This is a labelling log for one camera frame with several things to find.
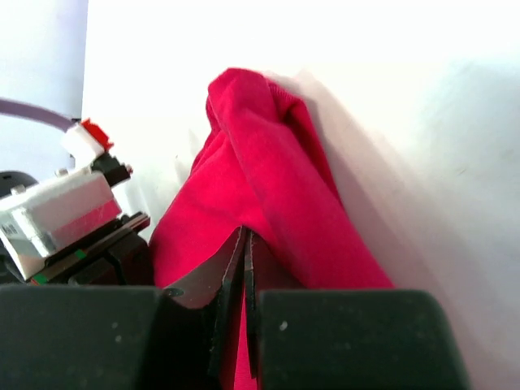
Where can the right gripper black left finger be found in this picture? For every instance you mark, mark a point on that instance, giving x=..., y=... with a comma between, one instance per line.
x=127, y=337

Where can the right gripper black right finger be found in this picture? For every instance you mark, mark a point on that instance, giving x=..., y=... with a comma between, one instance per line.
x=300, y=338

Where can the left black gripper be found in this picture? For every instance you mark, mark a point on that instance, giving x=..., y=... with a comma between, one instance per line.
x=115, y=254

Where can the bright red t shirt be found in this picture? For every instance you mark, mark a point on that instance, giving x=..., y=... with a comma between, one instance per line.
x=263, y=167

